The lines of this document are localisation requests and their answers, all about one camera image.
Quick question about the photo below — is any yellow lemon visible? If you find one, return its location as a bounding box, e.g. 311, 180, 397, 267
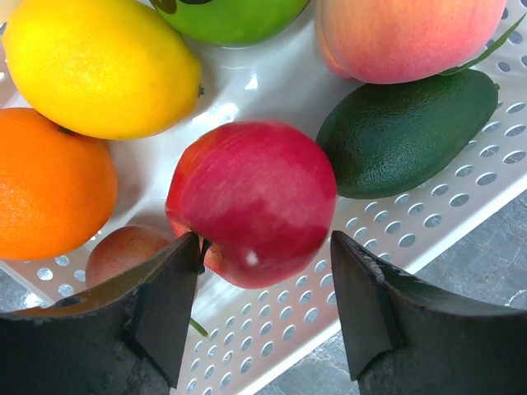
2, 1, 202, 140

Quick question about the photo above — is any red apple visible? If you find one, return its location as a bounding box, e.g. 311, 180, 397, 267
166, 120, 337, 289

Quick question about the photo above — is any green apple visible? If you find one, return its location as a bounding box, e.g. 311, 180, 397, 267
151, 0, 308, 47

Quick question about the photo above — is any white perforated plastic basket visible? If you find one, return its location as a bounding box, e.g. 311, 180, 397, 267
1, 1, 526, 394

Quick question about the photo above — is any dark green avocado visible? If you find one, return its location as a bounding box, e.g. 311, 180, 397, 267
316, 69, 498, 199

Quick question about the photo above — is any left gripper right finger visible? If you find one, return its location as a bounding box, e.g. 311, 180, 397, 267
330, 230, 526, 394

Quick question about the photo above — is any orange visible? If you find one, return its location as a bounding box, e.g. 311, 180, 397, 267
1, 108, 118, 261

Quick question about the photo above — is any peach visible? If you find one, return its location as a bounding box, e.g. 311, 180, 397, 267
315, 0, 506, 84

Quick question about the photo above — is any brown egg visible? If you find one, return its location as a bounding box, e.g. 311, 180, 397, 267
86, 225, 175, 288

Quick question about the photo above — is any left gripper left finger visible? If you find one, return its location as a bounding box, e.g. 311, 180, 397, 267
1, 234, 200, 394

